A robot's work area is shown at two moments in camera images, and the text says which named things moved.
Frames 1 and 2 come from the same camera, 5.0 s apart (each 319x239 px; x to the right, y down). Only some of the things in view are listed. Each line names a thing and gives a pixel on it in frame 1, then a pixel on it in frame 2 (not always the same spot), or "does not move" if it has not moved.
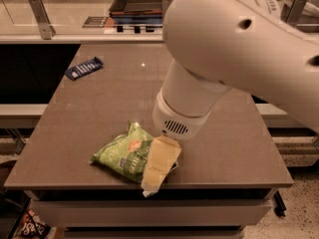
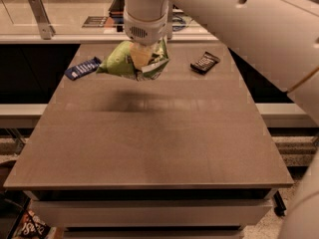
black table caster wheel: (279, 208) does not move
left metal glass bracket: (47, 29) does not move
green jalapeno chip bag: (128, 153) → (120, 62)
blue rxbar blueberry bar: (78, 70) does not move
